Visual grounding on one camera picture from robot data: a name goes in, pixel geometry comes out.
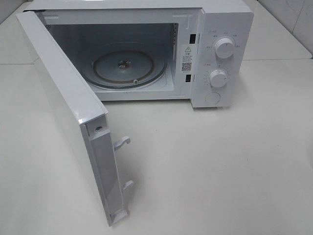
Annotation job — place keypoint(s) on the white round knob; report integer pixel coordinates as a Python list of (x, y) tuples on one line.
[(218, 78), (224, 47)]

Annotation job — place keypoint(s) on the white warning label sticker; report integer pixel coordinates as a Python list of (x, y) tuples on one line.
[(187, 58)]

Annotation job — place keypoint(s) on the round white door button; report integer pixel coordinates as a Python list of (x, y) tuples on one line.
[(213, 98)]

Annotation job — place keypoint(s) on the white microwave oven body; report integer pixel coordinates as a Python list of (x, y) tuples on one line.
[(81, 26)]

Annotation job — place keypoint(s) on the white microwave door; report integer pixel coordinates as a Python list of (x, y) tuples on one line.
[(80, 115)]

